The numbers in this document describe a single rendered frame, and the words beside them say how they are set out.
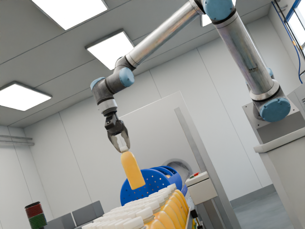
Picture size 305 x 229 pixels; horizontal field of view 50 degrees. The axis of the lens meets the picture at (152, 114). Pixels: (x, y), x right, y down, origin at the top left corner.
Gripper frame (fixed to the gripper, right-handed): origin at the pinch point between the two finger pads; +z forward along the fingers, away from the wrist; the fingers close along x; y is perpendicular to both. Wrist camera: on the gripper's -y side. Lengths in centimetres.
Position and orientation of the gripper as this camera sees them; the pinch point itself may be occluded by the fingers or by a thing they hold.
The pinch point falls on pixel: (123, 148)
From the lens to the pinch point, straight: 157.3
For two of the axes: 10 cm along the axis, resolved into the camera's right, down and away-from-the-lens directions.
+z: 3.9, 9.0, -1.8
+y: 1.4, 1.3, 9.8
